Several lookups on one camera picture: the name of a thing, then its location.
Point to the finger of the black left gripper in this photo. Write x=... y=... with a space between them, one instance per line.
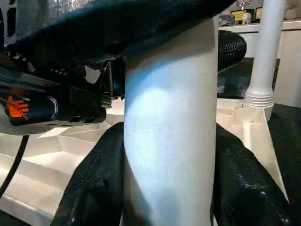
x=105 y=30
x=231 y=49

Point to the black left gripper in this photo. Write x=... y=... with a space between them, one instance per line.
x=58 y=99

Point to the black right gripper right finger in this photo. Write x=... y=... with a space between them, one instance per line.
x=247 y=188

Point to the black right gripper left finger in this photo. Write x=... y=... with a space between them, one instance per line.
x=94 y=183

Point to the white plastic table leg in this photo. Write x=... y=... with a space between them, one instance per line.
x=169 y=129
x=268 y=47

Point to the white plastic table top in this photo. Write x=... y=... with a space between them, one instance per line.
x=47 y=164

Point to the dark patterned jar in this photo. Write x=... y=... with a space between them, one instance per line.
x=227 y=19

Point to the gold framed dark plaque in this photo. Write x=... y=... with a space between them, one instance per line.
x=239 y=16

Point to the small white figurine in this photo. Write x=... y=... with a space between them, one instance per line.
x=247 y=18

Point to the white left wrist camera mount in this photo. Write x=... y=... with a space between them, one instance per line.
x=30 y=16

